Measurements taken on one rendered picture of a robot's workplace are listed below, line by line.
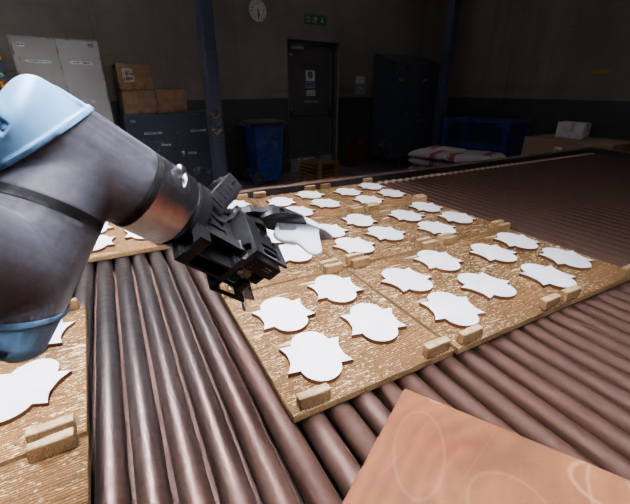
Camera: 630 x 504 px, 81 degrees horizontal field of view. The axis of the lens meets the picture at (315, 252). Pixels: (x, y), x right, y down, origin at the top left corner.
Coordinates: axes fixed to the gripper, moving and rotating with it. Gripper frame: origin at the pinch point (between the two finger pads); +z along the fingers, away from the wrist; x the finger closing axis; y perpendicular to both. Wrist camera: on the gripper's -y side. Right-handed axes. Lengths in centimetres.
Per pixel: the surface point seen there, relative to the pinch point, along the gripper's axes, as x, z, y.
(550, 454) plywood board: 13.6, 14.1, 32.3
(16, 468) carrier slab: -43.7, -12.0, 8.5
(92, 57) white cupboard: -148, 54, -457
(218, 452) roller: -24.7, 5.4, 15.2
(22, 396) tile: -49, -10, -5
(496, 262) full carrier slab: 29, 74, -13
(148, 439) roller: -33.1, 0.4, 9.5
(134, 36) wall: -116, 87, -530
